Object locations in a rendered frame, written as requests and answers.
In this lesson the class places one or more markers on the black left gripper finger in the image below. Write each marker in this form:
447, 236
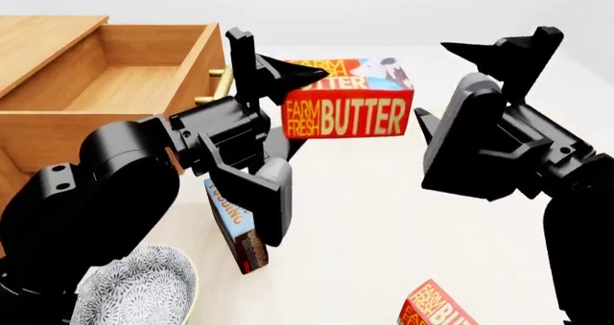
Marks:
283, 143
288, 77

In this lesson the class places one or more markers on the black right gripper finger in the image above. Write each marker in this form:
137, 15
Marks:
427, 125
484, 53

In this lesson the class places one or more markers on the large red butter box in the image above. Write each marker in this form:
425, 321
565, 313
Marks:
364, 117

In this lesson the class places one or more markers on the open wooden drawer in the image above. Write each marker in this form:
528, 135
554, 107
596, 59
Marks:
120, 84

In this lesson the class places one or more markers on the small red butter box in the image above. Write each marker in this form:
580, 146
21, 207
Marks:
432, 307

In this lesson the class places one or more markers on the light wooden cabinet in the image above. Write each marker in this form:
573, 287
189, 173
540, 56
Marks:
38, 39

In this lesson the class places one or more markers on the blue brown pudding box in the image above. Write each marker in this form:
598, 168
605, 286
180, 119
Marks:
234, 228

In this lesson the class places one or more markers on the grey floral patterned bowl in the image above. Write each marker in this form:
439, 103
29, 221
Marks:
144, 289

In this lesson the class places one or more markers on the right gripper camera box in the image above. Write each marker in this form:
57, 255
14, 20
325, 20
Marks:
465, 138

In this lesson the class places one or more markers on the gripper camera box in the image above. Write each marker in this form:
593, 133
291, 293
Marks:
261, 195
465, 138

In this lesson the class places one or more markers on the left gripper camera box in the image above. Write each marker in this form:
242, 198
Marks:
261, 195

